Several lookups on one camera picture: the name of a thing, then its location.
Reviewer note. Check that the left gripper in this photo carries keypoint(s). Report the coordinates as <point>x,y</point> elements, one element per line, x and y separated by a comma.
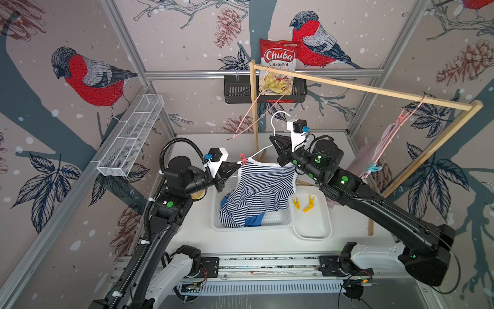
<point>232,168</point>

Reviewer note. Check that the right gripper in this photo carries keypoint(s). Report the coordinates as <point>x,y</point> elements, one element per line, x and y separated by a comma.
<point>285,156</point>

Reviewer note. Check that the red clothespin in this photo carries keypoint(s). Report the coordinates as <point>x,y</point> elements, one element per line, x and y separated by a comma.
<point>243,159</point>
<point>402,116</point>

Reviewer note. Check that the white hanger with striped top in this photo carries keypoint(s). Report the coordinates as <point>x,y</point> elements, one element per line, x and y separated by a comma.
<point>261,151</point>

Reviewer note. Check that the striped tank top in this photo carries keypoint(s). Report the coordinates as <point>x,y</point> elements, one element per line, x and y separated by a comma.
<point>261,188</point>

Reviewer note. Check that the blue tank top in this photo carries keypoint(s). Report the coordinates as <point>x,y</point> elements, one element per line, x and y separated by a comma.
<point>253,221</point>

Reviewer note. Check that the yellow clothespin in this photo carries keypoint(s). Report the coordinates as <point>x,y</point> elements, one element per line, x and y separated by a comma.
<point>311,198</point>
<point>297,204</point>
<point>309,207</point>

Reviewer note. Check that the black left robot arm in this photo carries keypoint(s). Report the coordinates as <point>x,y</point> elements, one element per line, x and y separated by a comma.
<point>140,286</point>

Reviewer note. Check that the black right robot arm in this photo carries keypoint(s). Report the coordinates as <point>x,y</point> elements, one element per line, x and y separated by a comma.
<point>428,247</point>

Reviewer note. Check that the pink tank top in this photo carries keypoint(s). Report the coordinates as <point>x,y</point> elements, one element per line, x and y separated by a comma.
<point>366,161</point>

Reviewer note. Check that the yellow bowl with buns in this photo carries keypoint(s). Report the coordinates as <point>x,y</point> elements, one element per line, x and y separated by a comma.
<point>199,195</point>

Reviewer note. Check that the white perforated plastic basket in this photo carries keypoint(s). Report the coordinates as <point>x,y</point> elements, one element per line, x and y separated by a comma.
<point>272,220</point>

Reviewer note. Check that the white plastic tray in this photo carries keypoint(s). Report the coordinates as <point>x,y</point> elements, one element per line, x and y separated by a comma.
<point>314,225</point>

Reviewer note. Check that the cassava chips bag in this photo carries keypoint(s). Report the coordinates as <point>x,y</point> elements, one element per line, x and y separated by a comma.
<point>280,55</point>

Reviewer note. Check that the teal clothespin on pink top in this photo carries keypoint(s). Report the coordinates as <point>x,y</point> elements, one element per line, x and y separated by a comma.
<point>374,168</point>

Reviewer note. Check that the wooden clothes rack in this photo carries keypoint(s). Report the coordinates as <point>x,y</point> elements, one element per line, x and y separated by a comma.
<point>468,112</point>

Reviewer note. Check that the red clothespin on pink top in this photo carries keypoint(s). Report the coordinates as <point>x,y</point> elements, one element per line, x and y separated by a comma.
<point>402,116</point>

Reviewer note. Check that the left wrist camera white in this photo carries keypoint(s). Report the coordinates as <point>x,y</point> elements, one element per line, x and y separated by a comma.
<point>214,156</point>

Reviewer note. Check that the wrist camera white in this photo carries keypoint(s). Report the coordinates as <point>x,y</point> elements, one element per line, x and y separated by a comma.
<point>214,156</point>
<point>299,132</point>

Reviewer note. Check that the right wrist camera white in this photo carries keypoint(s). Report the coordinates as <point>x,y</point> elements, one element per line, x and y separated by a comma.
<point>299,132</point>

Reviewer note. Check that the black wall basket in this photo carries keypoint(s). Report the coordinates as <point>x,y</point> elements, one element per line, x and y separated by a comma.
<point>237,91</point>

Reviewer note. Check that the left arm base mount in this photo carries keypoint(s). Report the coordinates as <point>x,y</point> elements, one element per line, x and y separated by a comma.
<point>208,266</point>

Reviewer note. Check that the white wire mesh shelf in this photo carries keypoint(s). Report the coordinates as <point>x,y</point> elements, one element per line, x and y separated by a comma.
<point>125,148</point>

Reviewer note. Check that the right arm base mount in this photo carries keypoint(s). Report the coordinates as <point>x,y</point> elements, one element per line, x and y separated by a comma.
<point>336,266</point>

